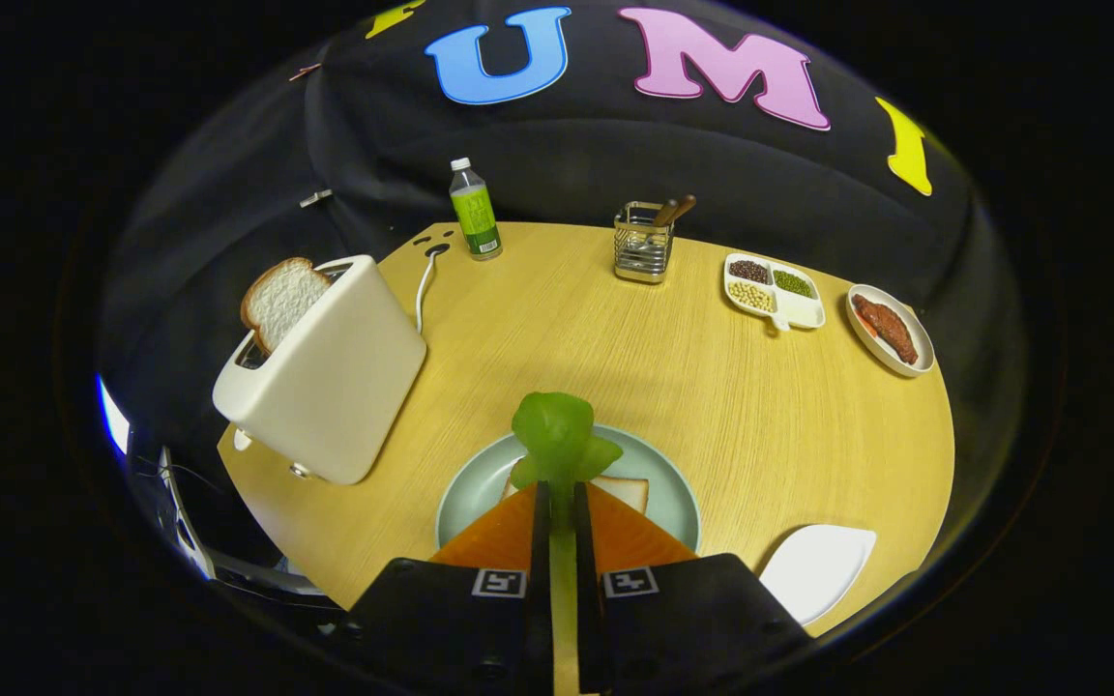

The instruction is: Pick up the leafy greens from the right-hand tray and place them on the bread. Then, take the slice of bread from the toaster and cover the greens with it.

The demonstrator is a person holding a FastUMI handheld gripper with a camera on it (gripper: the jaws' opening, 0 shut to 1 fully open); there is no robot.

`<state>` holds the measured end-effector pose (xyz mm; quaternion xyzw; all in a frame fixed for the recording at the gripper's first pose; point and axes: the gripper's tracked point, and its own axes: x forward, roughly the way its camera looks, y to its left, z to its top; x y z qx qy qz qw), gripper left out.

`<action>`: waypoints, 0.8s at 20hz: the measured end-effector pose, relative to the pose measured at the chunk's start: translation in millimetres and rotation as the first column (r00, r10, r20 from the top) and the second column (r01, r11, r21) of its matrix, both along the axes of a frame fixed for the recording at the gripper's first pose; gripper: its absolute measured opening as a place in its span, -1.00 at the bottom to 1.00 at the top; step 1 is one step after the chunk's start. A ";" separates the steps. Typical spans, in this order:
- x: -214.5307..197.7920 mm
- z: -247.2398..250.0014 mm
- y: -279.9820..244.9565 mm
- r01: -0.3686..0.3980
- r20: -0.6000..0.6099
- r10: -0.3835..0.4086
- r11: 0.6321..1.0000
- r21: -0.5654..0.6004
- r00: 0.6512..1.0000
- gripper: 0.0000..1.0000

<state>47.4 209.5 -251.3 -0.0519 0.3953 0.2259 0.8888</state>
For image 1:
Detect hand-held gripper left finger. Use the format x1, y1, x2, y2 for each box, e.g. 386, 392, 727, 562
344, 480, 555, 696

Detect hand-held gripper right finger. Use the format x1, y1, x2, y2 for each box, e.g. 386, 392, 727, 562
572, 480, 814, 696

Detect green lettuce leaf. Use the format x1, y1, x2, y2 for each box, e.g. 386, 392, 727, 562
509, 391, 624, 696

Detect toasted bread slice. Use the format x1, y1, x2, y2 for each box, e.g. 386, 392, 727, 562
240, 257, 334, 355

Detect white bread slice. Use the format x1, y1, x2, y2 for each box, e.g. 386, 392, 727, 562
501, 472, 650, 515

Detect pale green plate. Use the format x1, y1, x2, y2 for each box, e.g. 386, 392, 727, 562
435, 423, 702, 552

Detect white square plate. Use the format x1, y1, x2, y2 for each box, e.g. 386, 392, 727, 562
760, 524, 878, 626

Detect white toaster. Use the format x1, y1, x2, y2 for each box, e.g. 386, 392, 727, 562
212, 254, 428, 486

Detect metal utensil holder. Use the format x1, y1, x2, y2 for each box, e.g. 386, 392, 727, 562
613, 201, 676, 284

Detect white divided dish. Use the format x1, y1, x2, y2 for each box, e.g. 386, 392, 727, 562
722, 252, 826, 333

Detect white round plate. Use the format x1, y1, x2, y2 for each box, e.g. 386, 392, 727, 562
846, 283, 936, 378

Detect green label plastic bottle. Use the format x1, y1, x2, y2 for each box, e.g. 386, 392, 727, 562
449, 158, 504, 262

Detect red meat slices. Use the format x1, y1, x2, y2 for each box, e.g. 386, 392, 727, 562
852, 293, 919, 366

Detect white power cable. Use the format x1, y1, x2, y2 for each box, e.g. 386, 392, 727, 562
415, 246, 447, 334

